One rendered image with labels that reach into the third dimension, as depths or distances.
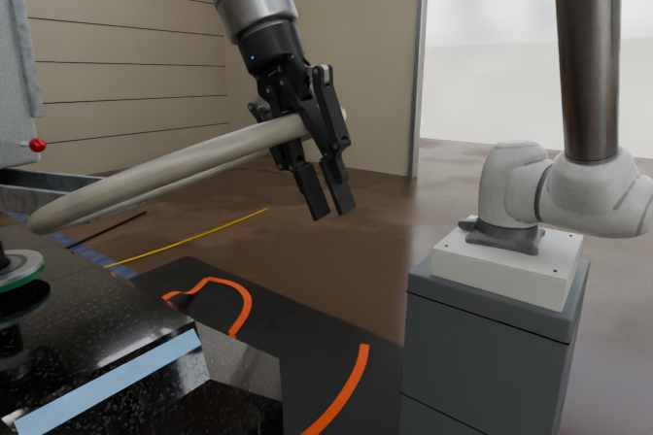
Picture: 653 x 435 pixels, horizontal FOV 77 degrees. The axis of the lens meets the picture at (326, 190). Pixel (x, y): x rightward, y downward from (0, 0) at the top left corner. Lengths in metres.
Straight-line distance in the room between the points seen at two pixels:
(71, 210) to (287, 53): 0.29
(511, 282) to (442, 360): 0.31
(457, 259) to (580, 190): 0.33
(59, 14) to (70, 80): 0.80
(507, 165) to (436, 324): 0.46
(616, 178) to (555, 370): 0.46
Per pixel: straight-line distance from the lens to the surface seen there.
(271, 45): 0.50
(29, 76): 1.17
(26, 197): 0.94
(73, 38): 6.54
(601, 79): 0.94
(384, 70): 5.79
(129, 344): 0.93
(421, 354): 1.29
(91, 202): 0.50
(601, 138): 1.00
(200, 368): 0.93
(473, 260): 1.12
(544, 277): 1.09
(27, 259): 1.28
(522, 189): 1.12
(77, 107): 6.50
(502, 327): 1.15
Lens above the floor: 1.32
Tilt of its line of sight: 15 degrees down
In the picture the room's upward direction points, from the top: straight up
